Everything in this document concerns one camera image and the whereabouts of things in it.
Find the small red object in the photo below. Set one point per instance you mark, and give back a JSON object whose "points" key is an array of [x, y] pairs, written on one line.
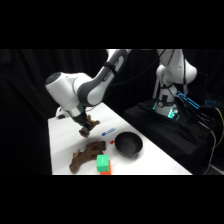
{"points": [[112, 141]]}

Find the black robot stand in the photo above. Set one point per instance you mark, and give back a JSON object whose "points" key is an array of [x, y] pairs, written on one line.
{"points": [[170, 136]]}

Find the blue and white marker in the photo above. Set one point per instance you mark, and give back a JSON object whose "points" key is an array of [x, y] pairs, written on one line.
{"points": [[108, 131]]}

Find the orange block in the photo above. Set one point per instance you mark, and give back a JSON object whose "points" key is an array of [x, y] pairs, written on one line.
{"points": [[106, 172]]}

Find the black bowl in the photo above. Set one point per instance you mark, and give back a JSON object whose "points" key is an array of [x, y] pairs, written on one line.
{"points": [[128, 144]]}

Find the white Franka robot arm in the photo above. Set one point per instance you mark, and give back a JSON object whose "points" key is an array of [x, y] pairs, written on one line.
{"points": [[90, 87]]}

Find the blue lit strip device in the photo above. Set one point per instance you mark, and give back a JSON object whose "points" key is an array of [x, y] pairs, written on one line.
{"points": [[188, 99]]}

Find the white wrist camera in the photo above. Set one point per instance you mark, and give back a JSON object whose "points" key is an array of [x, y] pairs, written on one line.
{"points": [[61, 113]]}

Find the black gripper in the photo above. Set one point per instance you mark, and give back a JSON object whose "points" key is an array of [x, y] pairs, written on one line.
{"points": [[81, 118]]}

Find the black curtain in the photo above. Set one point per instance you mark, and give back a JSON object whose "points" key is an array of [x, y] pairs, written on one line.
{"points": [[26, 83]]}

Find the brown plush animal toy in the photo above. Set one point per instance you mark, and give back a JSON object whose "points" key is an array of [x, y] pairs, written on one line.
{"points": [[86, 156]]}

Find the green block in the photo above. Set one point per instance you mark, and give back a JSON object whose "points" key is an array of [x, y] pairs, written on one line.
{"points": [[103, 163]]}

